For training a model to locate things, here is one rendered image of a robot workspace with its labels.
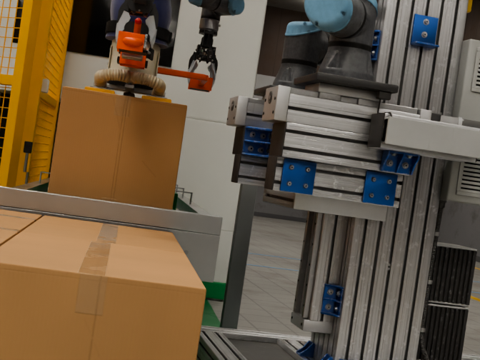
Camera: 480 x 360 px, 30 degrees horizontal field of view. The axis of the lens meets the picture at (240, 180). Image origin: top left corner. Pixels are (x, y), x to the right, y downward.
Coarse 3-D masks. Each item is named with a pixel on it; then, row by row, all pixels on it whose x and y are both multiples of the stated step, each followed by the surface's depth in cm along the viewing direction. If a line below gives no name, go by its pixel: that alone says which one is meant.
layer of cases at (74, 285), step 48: (0, 240) 188; (48, 240) 201; (96, 240) 218; (144, 240) 236; (0, 288) 154; (48, 288) 155; (96, 288) 156; (144, 288) 158; (192, 288) 159; (0, 336) 155; (48, 336) 156; (96, 336) 157; (144, 336) 158; (192, 336) 159
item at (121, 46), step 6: (120, 36) 250; (126, 36) 250; (132, 36) 251; (138, 36) 251; (144, 36) 251; (120, 42) 250; (120, 48) 250; (126, 48) 250; (132, 48) 251; (138, 48) 251; (138, 54) 258
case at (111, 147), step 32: (64, 96) 284; (96, 96) 285; (128, 96) 286; (64, 128) 284; (96, 128) 285; (128, 128) 287; (160, 128) 288; (64, 160) 284; (96, 160) 286; (128, 160) 287; (160, 160) 288; (64, 192) 284; (96, 192) 286; (128, 192) 287; (160, 192) 288
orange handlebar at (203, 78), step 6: (126, 42) 249; (132, 42) 249; (138, 42) 249; (162, 72) 319; (168, 72) 319; (174, 72) 319; (180, 72) 319; (186, 72) 320; (192, 72) 320; (192, 78) 320; (198, 78) 320; (204, 78) 321
